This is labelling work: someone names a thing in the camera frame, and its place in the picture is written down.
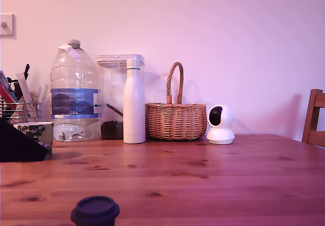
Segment large clear water bottle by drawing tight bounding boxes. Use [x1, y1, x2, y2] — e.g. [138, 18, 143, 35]
[50, 39, 102, 143]

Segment white paper strip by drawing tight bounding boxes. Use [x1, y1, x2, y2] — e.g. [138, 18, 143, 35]
[16, 72, 36, 121]

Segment illustrated green ceramic mug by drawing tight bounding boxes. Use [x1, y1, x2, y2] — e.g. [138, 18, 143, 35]
[13, 121, 54, 158]

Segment dark coffee capsule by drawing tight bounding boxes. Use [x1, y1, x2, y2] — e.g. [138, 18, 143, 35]
[70, 196, 120, 226]

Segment clear container with white lid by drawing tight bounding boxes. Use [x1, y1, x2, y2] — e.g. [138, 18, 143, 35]
[96, 54, 146, 140]

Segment white wall switch plate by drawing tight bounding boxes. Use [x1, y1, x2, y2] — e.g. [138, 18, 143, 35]
[0, 13, 15, 38]

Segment red flat item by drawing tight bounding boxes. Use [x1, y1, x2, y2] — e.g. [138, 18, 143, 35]
[0, 83, 16, 102]

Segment wooden chair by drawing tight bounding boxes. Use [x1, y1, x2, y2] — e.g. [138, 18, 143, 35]
[301, 88, 325, 149]

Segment small white round camera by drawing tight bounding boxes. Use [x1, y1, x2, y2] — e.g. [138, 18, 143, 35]
[206, 104, 236, 145]

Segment white insulated bottle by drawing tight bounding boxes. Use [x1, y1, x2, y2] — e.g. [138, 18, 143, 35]
[123, 58, 146, 144]

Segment wicker basket with handle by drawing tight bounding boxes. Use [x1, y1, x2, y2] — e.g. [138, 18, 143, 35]
[145, 61, 208, 141]

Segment blue book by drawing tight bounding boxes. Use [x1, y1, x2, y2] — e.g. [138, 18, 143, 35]
[0, 70, 19, 104]

